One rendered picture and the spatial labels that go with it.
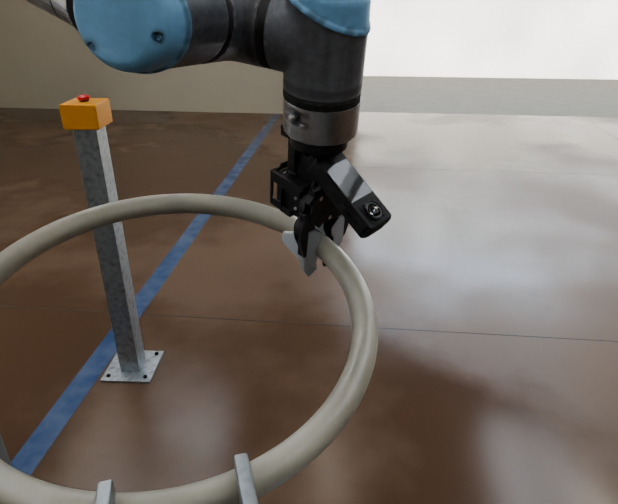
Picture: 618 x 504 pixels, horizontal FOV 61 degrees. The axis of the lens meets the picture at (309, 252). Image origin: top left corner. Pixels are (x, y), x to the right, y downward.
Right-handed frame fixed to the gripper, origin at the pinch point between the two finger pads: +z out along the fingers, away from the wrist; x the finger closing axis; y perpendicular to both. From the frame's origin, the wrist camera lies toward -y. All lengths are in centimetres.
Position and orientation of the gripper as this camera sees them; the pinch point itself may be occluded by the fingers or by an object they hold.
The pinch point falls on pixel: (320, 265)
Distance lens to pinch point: 76.0
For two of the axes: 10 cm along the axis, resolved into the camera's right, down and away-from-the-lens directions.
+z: -0.5, 7.7, 6.3
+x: -7.2, 4.1, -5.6
